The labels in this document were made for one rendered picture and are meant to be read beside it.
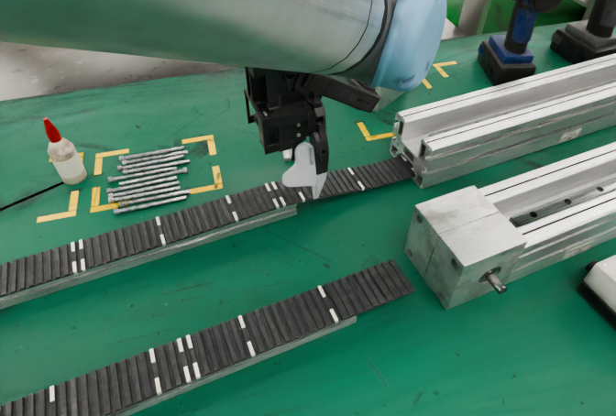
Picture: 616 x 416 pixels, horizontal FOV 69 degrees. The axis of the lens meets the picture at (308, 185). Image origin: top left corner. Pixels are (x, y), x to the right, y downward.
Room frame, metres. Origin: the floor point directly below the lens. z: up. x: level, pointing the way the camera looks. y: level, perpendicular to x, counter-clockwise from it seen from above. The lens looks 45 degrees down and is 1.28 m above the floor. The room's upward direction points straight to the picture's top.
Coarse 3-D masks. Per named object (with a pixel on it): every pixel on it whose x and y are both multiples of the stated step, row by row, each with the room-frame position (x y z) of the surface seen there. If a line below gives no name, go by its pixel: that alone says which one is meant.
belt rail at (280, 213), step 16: (288, 208) 0.44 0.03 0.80; (240, 224) 0.41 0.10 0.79; (256, 224) 0.42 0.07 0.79; (192, 240) 0.39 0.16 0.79; (208, 240) 0.39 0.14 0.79; (144, 256) 0.36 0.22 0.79; (160, 256) 0.36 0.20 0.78; (80, 272) 0.32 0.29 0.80; (96, 272) 0.33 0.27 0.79; (112, 272) 0.34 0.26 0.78; (32, 288) 0.30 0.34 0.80; (48, 288) 0.31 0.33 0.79; (64, 288) 0.31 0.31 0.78; (0, 304) 0.29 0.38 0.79
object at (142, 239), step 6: (144, 222) 0.40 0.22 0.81; (132, 228) 0.39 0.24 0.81; (138, 228) 0.39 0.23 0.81; (144, 228) 0.39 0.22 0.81; (138, 234) 0.38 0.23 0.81; (144, 234) 0.38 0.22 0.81; (138, 240) 0.37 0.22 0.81; (144, 240) 0.37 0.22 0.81; (150, 240) 0.37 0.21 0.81; (138, 246) 0.36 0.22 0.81; (144, 246) 0.36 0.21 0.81; (150, 246) 0.36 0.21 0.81; (138, 252) 0.35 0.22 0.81
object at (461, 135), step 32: (576, 64) 0.73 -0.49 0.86; (608, 64) 0.73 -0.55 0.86; (480, 96) 0.63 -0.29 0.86; (512, 96) 0.64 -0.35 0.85; (544, 96) 0.68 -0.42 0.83; (576, 96) 0.63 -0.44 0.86; (608, 96) 0.63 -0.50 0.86; (416, 128) 0.57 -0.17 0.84; (448, 128) 0.58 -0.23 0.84; (480, 128) 0.54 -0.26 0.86; (512, 128) 0.55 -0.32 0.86; (544, 128) 0.58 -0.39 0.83; (576, 128) 0.61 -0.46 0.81; (416, 160) 0.52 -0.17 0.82; (448, 160) 0.51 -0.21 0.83; (480, 160) 0.54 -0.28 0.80
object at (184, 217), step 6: (180, 210) 0.42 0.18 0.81; (186, 210) 0.42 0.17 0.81; (180, 216) 0.41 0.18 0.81; (186, 216) 0.41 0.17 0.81; (180, 222) 0.40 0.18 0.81; (186, 222) 0.40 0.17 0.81; (192, 222) 0.40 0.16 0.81; (186, 228) 0.39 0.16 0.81; (192, 228) 0.39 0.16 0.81; (186, 234) 0.38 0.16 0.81; (192, 234) 0.38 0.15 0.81; (198, 234) 0.38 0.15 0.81
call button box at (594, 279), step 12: (588, 264) 0.34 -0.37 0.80; (600, 264) 0.31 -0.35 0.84; (612, 264) 0.31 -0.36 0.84; (588, 276) 0.31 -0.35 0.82; (600, 276) 0.30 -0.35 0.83; (612, 276) 0.29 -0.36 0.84; (588, 288) 0.30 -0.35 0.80; (600, 288) 0.29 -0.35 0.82; (612, 288) 0.28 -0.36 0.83; (588, 300) 0.29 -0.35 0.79; (600, 300) 0.29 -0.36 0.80; (612, 300) 0.28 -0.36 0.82; (600, 312) 0.28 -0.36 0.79; (612, 312) 0.27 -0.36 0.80; (612, 324) 0.26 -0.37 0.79
